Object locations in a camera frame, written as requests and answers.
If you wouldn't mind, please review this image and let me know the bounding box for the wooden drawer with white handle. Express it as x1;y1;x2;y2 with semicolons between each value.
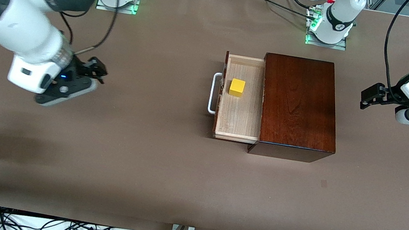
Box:
203;49;271;145

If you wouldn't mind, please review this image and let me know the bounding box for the yellow block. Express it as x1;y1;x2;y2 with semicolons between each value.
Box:
228;78;247;98

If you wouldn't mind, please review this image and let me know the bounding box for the brown table cover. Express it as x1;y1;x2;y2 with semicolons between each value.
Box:
0;0;409;230

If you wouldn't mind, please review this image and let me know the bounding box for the dark brown wooden cabinet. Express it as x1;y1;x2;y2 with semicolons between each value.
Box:
246;51;349;167

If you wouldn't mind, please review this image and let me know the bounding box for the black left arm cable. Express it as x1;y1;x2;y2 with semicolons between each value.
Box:
378;0;409;94

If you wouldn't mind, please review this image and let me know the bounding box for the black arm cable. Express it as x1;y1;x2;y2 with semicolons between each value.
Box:
378;0;409;94
52;0;121;60

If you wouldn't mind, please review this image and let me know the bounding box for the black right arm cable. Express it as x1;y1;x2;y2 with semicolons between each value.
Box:
52;0;121;60

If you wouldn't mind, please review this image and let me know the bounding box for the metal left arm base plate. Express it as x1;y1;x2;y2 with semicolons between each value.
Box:
304;9;352;51

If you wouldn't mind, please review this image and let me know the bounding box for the black base cable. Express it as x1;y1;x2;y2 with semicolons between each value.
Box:
245;0;323;22

